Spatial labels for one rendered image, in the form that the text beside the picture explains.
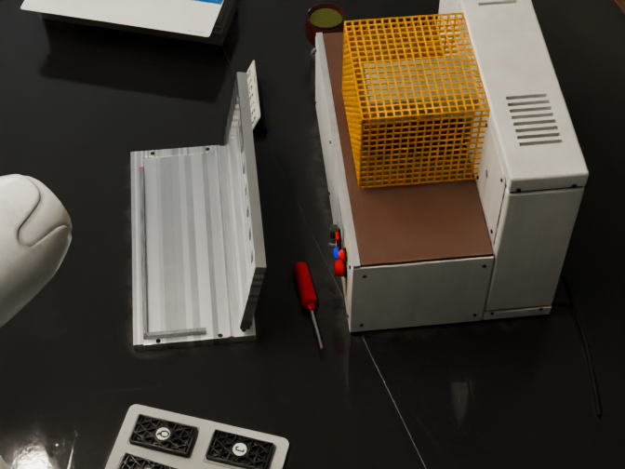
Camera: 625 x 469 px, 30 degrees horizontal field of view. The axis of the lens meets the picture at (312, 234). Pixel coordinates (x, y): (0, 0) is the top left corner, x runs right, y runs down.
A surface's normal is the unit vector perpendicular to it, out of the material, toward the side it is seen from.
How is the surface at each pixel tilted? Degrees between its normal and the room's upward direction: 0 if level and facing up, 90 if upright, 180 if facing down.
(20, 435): 0
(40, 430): 0
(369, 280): 90
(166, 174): 0
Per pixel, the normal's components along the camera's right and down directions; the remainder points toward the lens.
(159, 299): 0.00, -0.62
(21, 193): 0.33, -0.72
